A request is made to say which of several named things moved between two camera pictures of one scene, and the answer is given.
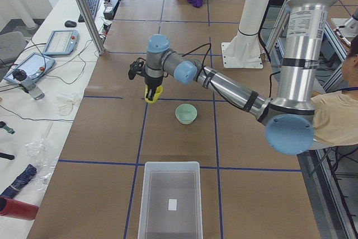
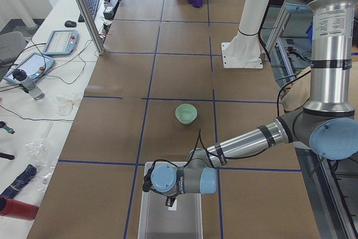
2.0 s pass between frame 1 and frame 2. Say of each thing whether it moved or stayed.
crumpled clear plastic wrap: stayed
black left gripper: moved
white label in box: stayed
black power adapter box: stayed
